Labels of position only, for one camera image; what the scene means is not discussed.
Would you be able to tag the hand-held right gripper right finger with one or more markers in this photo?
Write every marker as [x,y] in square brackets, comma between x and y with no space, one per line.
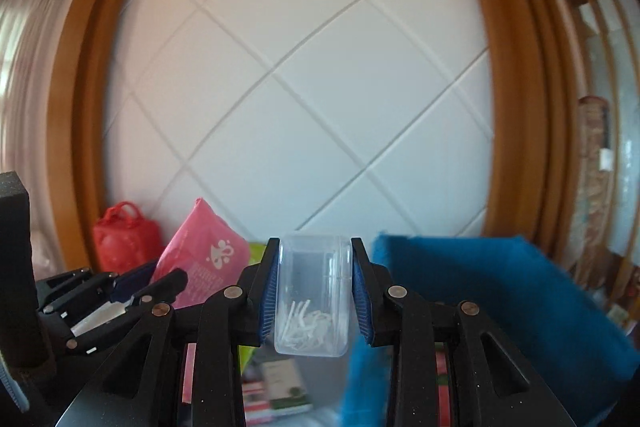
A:
[361,302]

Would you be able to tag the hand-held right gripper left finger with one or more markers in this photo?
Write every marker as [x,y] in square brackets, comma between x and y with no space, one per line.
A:
[267,292]

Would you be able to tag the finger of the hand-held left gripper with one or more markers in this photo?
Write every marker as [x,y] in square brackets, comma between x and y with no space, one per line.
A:
[170,282]
[135,282]

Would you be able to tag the pink plastic packet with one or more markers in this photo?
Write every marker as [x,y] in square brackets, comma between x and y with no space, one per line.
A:
[200,247]

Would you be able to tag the clear plastic floss pick box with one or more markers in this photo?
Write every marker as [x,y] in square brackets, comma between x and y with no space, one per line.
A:
[312,267]

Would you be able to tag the blue plastic crate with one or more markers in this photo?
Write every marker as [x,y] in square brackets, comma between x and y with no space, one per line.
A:
[475,272]

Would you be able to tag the red bear-face case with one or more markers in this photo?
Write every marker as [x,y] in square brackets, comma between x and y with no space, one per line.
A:
[125,242]

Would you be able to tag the white and green box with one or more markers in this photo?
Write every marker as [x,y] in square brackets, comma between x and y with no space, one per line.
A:
[285,382]

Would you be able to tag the pink and white barcode box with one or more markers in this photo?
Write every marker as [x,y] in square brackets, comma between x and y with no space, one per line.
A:
[254,399]

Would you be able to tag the white curtain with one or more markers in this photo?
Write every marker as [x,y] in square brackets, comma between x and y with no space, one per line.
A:
[25,82]

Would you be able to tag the patterned rolled carpet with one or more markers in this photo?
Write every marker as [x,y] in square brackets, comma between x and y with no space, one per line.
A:
[595,187]

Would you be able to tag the wooden glass partition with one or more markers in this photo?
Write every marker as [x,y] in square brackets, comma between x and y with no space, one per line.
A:
[600,32]

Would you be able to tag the wooden headboard frame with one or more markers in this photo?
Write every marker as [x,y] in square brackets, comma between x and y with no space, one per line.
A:
[75,132]

